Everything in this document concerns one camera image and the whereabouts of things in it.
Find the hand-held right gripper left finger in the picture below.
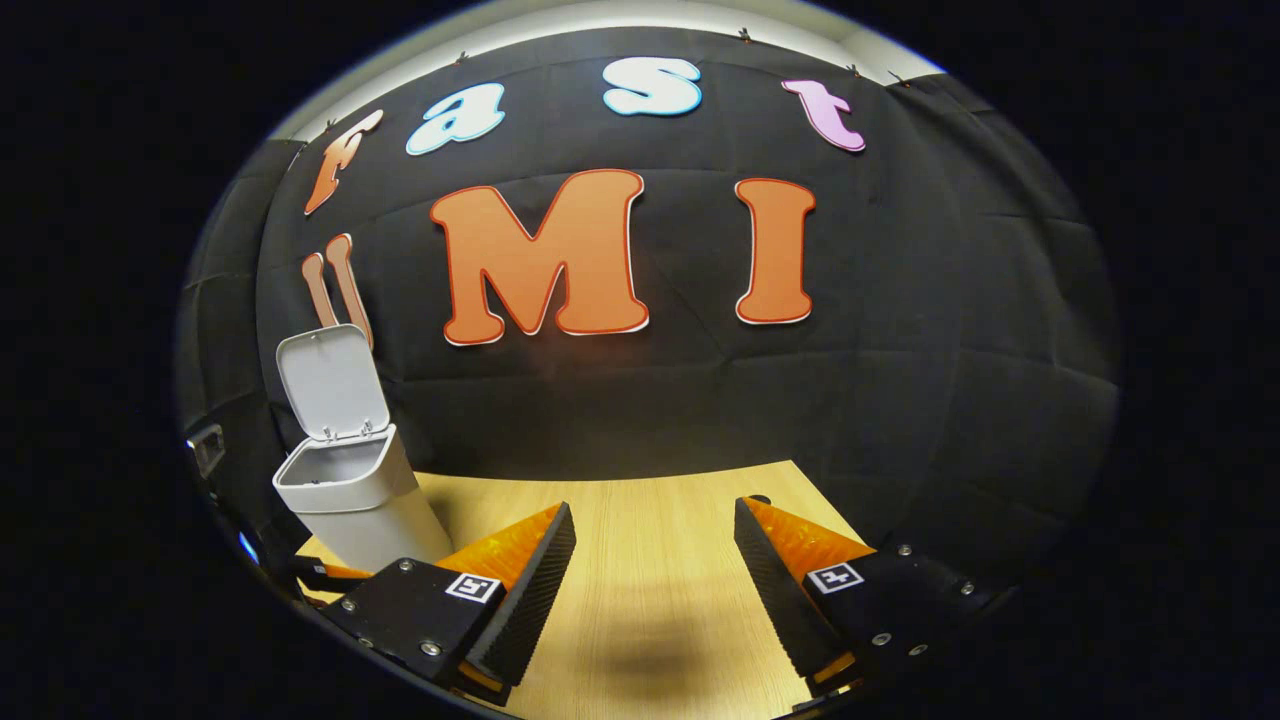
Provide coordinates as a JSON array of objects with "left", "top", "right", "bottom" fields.
[{"left": 318, "top": 503, "right": 579, "bottom": 709}]

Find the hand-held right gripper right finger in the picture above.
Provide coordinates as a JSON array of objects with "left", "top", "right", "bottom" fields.
[{"left": 733, "top": 497, "right": 1011, "bottom": 701}]

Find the white desktop garbage bin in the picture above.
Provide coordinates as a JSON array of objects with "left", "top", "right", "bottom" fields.
[{"left": 272, "top": 324, "right": 456, "bottom": 573}]

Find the wooden desktop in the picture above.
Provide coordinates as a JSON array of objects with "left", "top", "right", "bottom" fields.
[{"left": 295, "top": 460, "right": 871, "bottom": 720}]

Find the black backdrop cloth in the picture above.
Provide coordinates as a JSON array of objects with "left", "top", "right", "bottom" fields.
[{"left": 175, "top": 25, "right": 1121, "bottom": 591}]

